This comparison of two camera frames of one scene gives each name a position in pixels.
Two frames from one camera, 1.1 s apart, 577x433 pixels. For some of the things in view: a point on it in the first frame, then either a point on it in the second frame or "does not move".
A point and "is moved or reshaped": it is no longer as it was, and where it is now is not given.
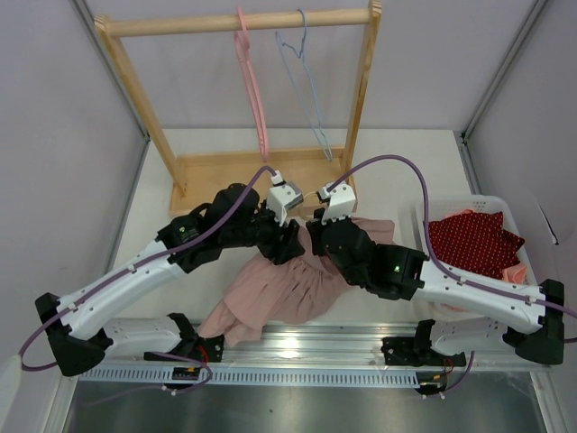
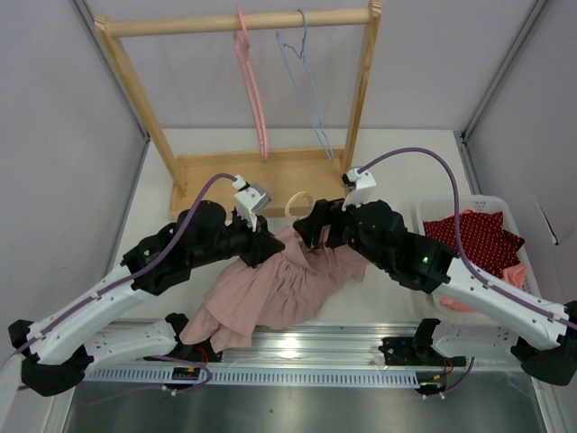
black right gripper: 316,227 → 326,211
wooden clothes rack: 194,175 does not move
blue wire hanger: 297,78 does not move
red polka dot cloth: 476,242 does not move
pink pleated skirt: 261,294 is moved or reshaped
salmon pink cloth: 514,274 does not move
